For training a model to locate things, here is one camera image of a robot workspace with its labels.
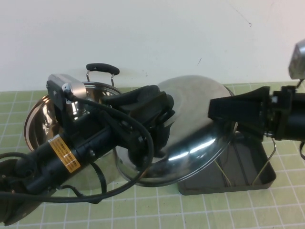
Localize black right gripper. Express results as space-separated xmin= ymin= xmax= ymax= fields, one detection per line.
xmin=208 ymin=85 xmax=297 ymax=142

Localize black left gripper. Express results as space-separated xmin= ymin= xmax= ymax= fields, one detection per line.
xmin=94 ymin=84 xmax=176 ymax=166

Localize stainless steel lid black knob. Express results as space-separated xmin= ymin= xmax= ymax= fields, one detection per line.
xmin=115 ymin=74 xmax=239 ymax=188

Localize dark grey rack drip tray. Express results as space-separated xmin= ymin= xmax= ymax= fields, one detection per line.
xmin=177 ymin=133 xmax=277 ymax=195

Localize green grid table mat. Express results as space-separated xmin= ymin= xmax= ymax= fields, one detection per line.
xmin=0 ymin=82 xmax=305 ymax=229

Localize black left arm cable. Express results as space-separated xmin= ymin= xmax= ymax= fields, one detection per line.
xmin=0 ymin=92 xmax=155 ymax=206

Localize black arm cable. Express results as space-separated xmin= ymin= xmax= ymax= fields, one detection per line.
xmin=295 ymin=78 xmax=305 ymax=159
xmin=0 ymin=92 xmax=155 ymax=206

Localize stainless steel pot black handles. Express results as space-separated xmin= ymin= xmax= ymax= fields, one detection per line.
xmin=23 ymin=62 xmax=134 ymax=191

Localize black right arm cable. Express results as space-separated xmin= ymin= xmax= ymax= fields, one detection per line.
xmin=295 ymin=78 xmax=305 ymax=159

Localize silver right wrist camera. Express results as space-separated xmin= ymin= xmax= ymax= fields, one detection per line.
xmin=288 ymin=39 xmax=305 ymax=80

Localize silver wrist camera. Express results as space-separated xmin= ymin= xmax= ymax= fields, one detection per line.
xmin=288 ymin=39 xmax=305 ymax=80
xmin=46 ymin=73 xmax=87 ymax=104

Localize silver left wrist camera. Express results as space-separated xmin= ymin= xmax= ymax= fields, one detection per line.
xmin=46 ymin=73 xmax=87 ymax=104

